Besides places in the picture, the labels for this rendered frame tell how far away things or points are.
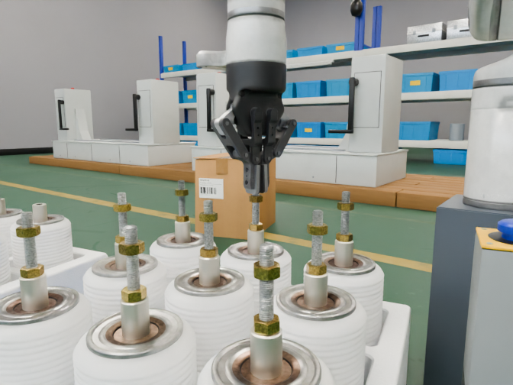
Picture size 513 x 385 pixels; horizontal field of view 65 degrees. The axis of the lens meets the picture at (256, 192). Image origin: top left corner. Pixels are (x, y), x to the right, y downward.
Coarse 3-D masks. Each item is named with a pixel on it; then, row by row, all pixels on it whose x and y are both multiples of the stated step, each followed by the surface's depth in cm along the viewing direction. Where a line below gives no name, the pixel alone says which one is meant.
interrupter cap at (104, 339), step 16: (112, 320) 34; (160, 320) 34; (176, 320) 34; (96, 336) 32; (112, 336) 32; (160, 336) 31; (176, 336) 31; (96, 352) 29; (112, 352) 29; (128, 352) 29; (144, 352) 29
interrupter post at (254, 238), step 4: (248, 232) 53; (252, 232) 52; (256, 232) 52; (260, 232) 52; (248, 236) 53; (252, 236) 52; (256, 236) 52; (260, 236) 52; (248, 240) 53; (252, 240) 52; (256, 240) 52; (260, 240) 52; (248, 244) 53; (252, 244) 52; (256, 244) 52; (248, 248) 53; (252, 248) 53; (256, 248) 52; (248, 252) 53; (252, 252) 53; (256, 252) 53
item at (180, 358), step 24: (192, 336) 33; (96, 360) 29; (120, 360) 29; (144, 360) 29; (168, 360) 30; (192, 360) 32; (96, 384) 28; (120, 384) 28; (144, 384) 28; (168, 384) 30; (192, 384) 33
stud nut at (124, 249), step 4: (140, 240) 32; (120, 244) 31; (124, 244) 31; (128, 244) 31; (132, 244) 31; (136, 244) 31; (140, 244) 31; (120, 248) 31; (124, 248) 30; (128, 248) 30; (132, 248) 31; (136, 248) 31; (140, 248) 31; (144, 248) 32; (120, 252) 31; (124, 252) 31; (128, 252) 31; (132, 252) 31; (136, 252) 31; (140, 252) 31
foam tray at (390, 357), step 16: (384, 304) 54; (400, 304) 54; (384, 320) 52; (400, 320) 49; (384, 336) 46; (400, 336) 46; (368, 352) 42; (384, 352) 42; (400, 352) 42; (368, 368) 42; (384, 368) 40; (400, 368) 40; (368, 384) 37; (384, 384) 37; (400, 384) 42
